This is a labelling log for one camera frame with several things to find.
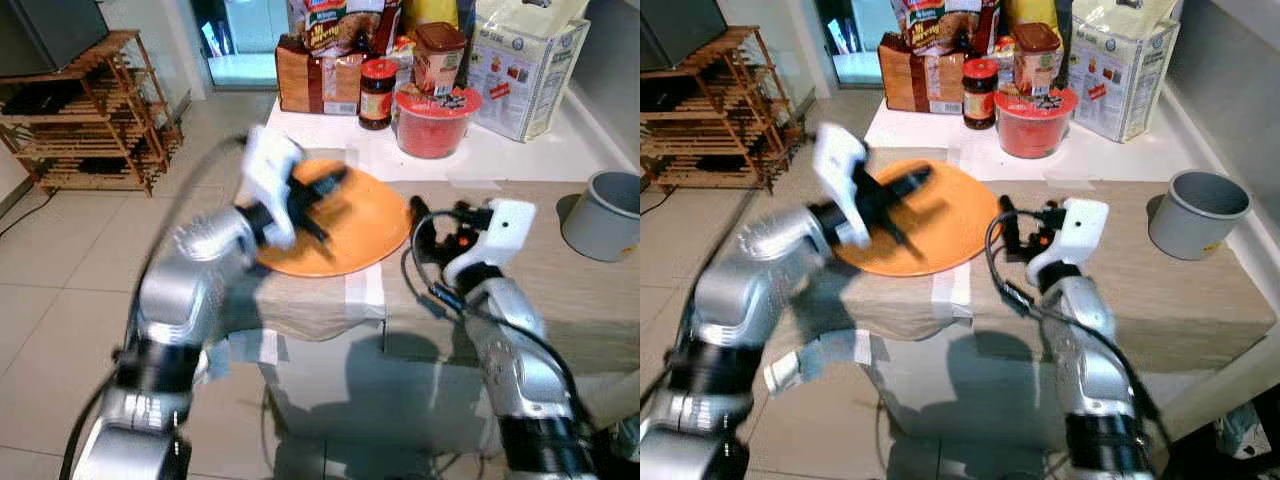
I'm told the orange plastic plate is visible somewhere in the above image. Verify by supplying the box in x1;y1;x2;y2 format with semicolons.
255;158;413;278
835;158;1001;278

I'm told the white tape strip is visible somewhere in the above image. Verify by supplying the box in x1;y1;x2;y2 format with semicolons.
343;265;386;321
930;265;973;319

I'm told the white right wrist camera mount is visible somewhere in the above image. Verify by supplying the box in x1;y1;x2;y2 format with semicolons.
1028;197;1111;286
443;198;538;286

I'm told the instant noodle packet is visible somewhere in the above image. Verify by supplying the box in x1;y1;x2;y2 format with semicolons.
288;0;386;58
890;0;986;56

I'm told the brown biscuit packet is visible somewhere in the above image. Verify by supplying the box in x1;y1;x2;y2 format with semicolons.
276;35;366;115
878;33;966;114

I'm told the grey mug with handle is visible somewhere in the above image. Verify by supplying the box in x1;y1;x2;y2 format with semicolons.
1147;170;1252;262
560;170;641;263

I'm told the black floor cord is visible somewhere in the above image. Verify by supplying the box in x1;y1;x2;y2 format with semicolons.
0;190;56;241

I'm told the red instant noodle bowl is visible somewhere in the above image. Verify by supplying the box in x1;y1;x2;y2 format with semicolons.
394;85;483;159
995;85;1079;159

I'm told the dark boxy appliance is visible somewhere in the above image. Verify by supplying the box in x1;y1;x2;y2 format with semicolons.
640;0;729;71
0;0;109;79

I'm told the glass balcony door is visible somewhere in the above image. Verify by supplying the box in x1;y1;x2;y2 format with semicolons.
190;0;291;91
815;0;891;86

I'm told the sauce jar with red lid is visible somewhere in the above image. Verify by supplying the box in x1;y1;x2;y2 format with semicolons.
962;58;1001;131
358;58;399;131

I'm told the brown tin with barcode label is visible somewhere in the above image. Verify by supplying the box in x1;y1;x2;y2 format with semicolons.
413;22;468;96
1012;22;1063;96

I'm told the white printed carton box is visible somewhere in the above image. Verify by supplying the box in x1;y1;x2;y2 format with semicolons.
468;0;591;143
1065;0;1181;143

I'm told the yellow snack packet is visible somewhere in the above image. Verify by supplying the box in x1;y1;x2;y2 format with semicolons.
405;0;461;29
1005;0;1063;29

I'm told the wooden slatted shelf rack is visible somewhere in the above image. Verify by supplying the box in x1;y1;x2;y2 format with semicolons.
0;30;186;196
640;27;813;193

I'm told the beige linen table cloth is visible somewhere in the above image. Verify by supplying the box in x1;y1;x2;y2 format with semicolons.
380;180;641;376
790;150;976;341
965;180;1280;373
215;150;386;341

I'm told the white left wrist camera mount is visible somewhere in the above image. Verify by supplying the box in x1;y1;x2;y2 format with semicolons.
812;122;873;249
240;125;306;249

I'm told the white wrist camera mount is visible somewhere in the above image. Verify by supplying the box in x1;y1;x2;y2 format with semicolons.
443;198;538;286
1028;197;1111;286
812;122;873;249
240;125;306;249

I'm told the white crumpled cloth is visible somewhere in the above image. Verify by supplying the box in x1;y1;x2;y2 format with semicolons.
1215;405;1271;461

